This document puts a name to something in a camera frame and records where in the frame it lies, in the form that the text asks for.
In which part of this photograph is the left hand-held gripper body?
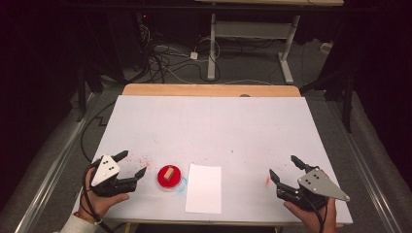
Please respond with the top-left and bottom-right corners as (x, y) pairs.
(85, 154), (139, 198)

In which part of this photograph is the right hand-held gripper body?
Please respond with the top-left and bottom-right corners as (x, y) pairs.
(276, 166), (352, 213)

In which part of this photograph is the round red ink pad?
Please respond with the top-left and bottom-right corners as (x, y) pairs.
(156, 164), (184, 192)

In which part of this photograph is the small wooden stamp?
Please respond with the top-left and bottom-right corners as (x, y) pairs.
(162, 167), (176, 182)

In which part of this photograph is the white paper sheet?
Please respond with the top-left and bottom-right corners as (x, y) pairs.
(185, 162), (223, 215)

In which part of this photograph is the person's right hand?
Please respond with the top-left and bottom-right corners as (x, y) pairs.
(283, 197), (339, 233)

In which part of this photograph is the person's left hand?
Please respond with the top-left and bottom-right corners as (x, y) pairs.
(78, 166), (131, 222)

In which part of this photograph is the black stand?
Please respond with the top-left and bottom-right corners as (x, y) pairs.
(75, 62), (106, 123)
(298, 62), (356, 134)

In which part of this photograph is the large white board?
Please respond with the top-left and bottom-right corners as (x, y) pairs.
(70, 94), (355, 225)

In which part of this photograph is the wooden table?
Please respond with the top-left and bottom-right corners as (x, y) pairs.
(106, 83), (345, 229)

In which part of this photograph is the white floor box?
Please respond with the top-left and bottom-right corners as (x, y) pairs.
(319, 41), (334, 55)

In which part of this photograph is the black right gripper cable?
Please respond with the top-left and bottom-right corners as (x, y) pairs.
(302, 193), (328, 233)

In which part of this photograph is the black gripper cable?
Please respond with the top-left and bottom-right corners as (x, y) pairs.
(82, 164), (115, 233)
(302, 193), (328, 233)

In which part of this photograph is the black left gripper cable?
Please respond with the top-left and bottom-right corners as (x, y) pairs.
(82, 164), (115, 233)

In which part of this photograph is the black floor cable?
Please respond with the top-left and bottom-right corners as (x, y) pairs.
(79, 101), (117, 163)

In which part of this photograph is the metal floor rail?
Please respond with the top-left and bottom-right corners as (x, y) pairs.
(325, 98), (404, 233)
(14, 91), (100, 233)

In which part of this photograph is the orange wrist bracelet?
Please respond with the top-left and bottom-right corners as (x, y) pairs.
(73, 211), (102, 226)

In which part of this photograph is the tangle of floor cables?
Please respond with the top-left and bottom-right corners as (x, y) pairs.
(134, 23), (224, 84)

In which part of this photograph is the white desk frame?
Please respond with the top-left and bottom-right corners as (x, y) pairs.
(193, 0), (345, 85)

